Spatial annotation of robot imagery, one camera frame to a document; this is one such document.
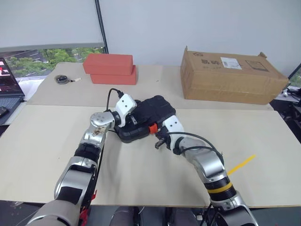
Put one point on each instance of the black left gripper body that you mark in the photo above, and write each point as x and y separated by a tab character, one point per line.
133	119

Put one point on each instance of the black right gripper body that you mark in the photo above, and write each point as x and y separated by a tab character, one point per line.
162	139

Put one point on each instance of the black plastic tool case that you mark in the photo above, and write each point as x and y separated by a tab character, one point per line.
155	110

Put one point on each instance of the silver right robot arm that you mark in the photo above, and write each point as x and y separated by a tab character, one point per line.
209	162

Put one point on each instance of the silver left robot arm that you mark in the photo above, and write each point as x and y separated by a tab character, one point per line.
77	169

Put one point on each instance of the red rectangular box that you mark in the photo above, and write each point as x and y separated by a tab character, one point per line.
108	63
113	78

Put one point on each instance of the small white tag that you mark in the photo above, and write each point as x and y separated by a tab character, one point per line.
77	79

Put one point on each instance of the black round disc object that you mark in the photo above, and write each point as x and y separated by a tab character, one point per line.
61	79

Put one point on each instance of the yellow tape strip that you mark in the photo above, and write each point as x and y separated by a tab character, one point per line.
242	164

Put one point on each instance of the dark rounded shape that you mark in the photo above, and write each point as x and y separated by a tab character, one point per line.
123	216

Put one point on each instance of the brown cardboard box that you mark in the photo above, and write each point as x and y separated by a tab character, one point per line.
230	80

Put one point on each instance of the open laptop computer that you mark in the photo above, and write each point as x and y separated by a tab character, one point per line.
9	80

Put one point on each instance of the small white device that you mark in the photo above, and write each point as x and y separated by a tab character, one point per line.
284	93

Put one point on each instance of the dark side desk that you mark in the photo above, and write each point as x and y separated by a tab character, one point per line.
291	110

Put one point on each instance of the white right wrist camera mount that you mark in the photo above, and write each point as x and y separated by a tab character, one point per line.
174	126

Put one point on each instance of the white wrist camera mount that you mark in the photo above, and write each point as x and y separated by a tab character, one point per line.
124	103
174	126

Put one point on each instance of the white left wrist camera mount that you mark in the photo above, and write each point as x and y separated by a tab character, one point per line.
124	103

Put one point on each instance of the dark window frame post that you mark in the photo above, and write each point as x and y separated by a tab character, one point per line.
102	26

